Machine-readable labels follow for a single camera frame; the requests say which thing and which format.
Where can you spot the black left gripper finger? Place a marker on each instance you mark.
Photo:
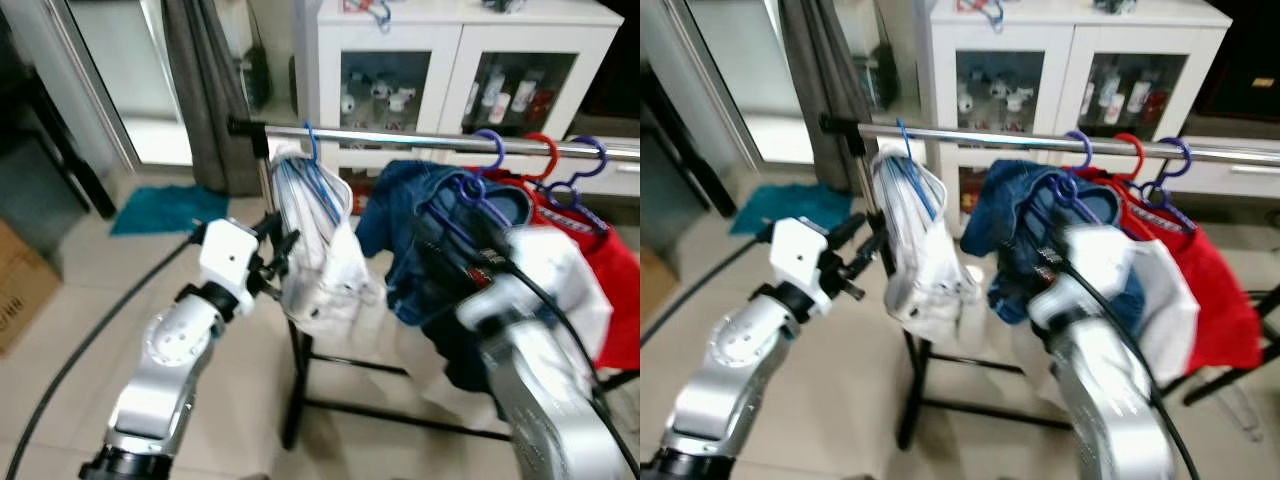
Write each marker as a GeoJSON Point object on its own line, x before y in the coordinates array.
{"type": "Point", "coordinates": [850, 227]}
{"type": "Point", "coordinates": [272, 225]}
{"type": "Point", "coordinates": [288, 252]}
{"type": "Point", "coordinates": [872, 250]}

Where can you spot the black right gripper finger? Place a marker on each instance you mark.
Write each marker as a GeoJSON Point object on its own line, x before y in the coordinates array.
{"type": "Point", "coordinates": [436, 245]}
{"type": "Point", "coordinates": [1056, 228]}
{"type": "Point", "coordinates": [1018, 260]}
{"type": "Point", "coordinates": [480, 222]}

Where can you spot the purple plastic hanger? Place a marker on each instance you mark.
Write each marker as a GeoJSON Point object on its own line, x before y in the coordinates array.
{"type": "Point", "coordinates": [1188, 160]}
{"type": "Point", "coordinates": [1062, 186]}
{"type": "Point", "coordinates": [600, 165]}
{"type": "Point", "coordinates": [470, 187]}

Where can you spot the blue garment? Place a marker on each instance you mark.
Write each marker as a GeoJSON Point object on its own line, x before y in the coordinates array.
{"type": "Point", "coordinates": [1010, 205]}
{"type": "Point", "coordinates": [400, 210]}

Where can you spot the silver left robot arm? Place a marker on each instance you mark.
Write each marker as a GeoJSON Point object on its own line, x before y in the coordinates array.
{"type": "Point", "coordinates": [160, 350]}
{"type": "Point", "coordinates": [730, 350]}

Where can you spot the blue plastic hanger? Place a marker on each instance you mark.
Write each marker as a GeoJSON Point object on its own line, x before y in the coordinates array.
{"type": "Point", "coordinates": [997, 14]}
{"type": "Point", "coordinates": [908, 150]}
{"type": "Point", "coordinates": [382, 15]}
{"type": "Point", "coordinates": [313, 150]}

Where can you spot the red plastic hanger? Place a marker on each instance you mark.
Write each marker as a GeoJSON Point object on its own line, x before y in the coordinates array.
{"type": "Point", "coordinates": [968, 5]}
{"type": "Point", "coordinates": [355, 5]}
{"type": "Point", "coordinates": [1140, 150]}
{"type": "Point", "coordinates": [552, 150]}

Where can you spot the beige jacket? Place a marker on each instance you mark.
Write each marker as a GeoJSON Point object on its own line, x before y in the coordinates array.
{"type": "Point", "coordinates": [320, 270]}
{"type": "Point", "coordinates": [930, 280]}

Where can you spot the teal floor mat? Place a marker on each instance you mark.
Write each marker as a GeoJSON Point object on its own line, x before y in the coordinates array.
{"type": "Point", "coordinates": [790, 207]}
{"type": "Point", "coordinates": [165, 208]}

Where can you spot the chrome and black clothes rack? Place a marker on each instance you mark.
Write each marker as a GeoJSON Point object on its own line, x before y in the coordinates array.
{"type": "Point", "coordinates": [1000, 136]}
{"type": "Point", "coordinates": [400, 137]}

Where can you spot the white figurine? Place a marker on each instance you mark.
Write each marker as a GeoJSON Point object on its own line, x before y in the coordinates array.
{"type": "Point", "coordinates": [402, 100]}
{"type": "Point", "coordinates": [350, 102]}
{"type": "Point", "coordinates": [1020, 100]}
{"type": "Point", "coordinates": [966, 102]}

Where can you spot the white bottle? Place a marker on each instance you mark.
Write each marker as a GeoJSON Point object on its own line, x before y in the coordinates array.
{"type": "Point", "coordinates": [524, 94]}
{"type": "Point", "coordinates": [1139, 95]}

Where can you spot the red bottle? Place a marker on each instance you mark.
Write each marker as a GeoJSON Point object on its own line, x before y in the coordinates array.
{"type": "Point", "coordinates": [1160, 100]}
{"type": "Point", "coordinates": [545, 100]}

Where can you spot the grey curtain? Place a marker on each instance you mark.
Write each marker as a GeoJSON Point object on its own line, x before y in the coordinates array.
{"type": "Point", "coordinates": [815, 90]}
{"type": "Point", "coordinates": [205, 90]}

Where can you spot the red T-shirt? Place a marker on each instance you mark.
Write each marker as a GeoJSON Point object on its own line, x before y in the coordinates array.
{"type": "Point", "coordinates": [1225, 300]}
{"type": "Point", "coordinates": [620, 290]}

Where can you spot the white TV console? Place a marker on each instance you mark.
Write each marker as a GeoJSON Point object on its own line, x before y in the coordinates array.
{"type": "Point", "coordinates": [1240, 182]}
{"type": "Point", "coordinates": [628, 180]}

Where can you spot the brown cardboard box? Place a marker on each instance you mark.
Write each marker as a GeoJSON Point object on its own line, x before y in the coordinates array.
{"type": "Point", "coordinates": [650, 280]}
{"type": "Point", "coordinates": [25, 290]}

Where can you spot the white glass-door cabinet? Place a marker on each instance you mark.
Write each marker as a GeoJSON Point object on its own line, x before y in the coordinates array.
{"type": "Point", "coordinates": [450, 45]}
{"type": "Point", "coordinates": [1065, 45]}

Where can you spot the glass sliding door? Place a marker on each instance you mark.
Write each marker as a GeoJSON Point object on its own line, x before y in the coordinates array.
{"type": "Point", "coordinates": [740, 60]}
{"type": "Point", "coordinates": [120, 60]}

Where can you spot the black television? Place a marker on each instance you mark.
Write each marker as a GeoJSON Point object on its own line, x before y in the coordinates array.
{"type": "Point", "coordinates": [1245, 70]}
{"type": "Point", "coordinates": [615, 60]}

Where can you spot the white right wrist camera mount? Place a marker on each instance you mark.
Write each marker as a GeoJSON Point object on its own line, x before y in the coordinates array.
{"type": "Point", "coordinates": [535, 265]}
{"type": "Point", "coordinates": [1095, 262]}

